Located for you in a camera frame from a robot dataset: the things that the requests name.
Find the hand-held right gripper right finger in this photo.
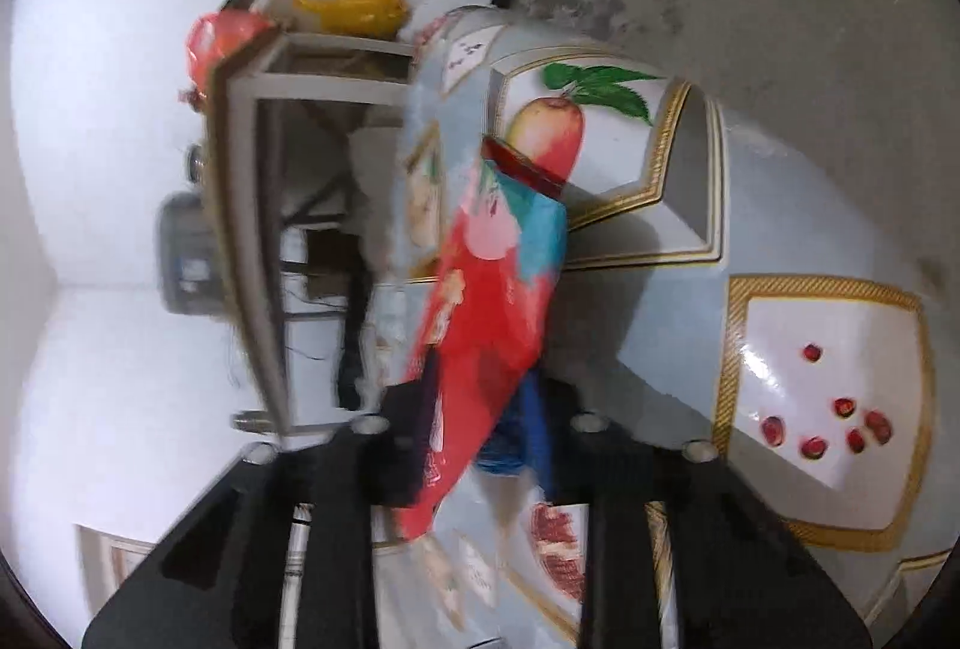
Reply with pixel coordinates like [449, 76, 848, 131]
[517, 371, 875, 649]

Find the red plastic bag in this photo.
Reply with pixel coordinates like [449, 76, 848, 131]
[184, 10, 275, 103]

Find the red snack bag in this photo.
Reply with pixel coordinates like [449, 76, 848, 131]
[394, 135, 571, 543]

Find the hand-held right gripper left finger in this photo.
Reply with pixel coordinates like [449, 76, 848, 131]
[81, 385, 443, 649]

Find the fruit printed tablecloth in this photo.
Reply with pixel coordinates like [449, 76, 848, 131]
[75, 8, 947, 649]

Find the grey frame shelf table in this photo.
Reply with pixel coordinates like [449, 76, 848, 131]
[202, 30, 421, 434]

